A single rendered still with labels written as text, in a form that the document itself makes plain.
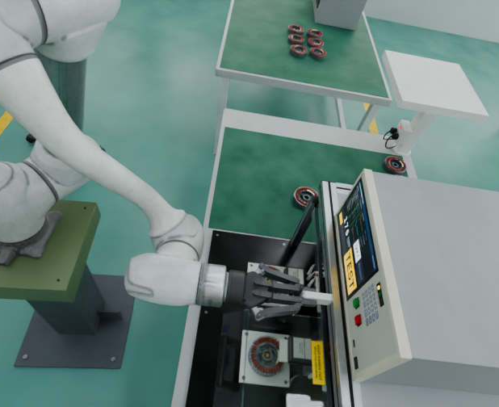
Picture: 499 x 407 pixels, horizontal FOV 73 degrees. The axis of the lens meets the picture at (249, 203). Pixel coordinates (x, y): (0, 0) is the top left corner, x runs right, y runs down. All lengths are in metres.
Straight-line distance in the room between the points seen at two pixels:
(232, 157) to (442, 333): 1.15
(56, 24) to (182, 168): 1.92
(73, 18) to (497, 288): 0.95
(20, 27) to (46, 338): 1.61
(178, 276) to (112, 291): 1.36
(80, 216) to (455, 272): 1.12
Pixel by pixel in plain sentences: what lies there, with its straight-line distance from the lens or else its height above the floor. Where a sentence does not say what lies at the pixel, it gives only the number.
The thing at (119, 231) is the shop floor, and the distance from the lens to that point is 2.25.
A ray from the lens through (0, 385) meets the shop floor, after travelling 2.08.
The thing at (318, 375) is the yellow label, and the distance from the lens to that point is 0.87.
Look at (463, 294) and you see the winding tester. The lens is 0.80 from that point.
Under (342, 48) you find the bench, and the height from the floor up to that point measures 0.75.
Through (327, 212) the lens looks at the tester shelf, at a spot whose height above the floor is 1.11.
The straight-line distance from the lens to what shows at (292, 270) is 1.17.
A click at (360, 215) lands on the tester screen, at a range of 0.85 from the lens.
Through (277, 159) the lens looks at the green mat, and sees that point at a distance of 1.64.
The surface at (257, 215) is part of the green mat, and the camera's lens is 1.41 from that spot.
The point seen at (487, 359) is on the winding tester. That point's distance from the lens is 0.77.
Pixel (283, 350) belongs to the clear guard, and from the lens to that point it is 0.86.
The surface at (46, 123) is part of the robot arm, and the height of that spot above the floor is 1.47.
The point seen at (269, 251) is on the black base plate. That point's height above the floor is 0.77.
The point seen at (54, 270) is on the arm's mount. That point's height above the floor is 0.84.
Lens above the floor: 1.88
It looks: 52 degrees down
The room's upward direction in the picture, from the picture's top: 15 degrees clockwise
